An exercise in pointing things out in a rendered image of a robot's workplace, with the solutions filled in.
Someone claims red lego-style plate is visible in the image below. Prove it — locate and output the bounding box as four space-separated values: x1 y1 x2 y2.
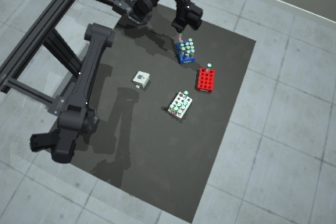
197 68 214 93

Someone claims white tube rack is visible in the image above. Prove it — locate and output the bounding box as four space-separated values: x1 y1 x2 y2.
168 92 192 120

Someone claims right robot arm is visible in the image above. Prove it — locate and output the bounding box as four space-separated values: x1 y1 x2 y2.
30 23 116 164

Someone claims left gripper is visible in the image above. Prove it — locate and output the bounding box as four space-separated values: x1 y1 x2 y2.
171 14 188 33

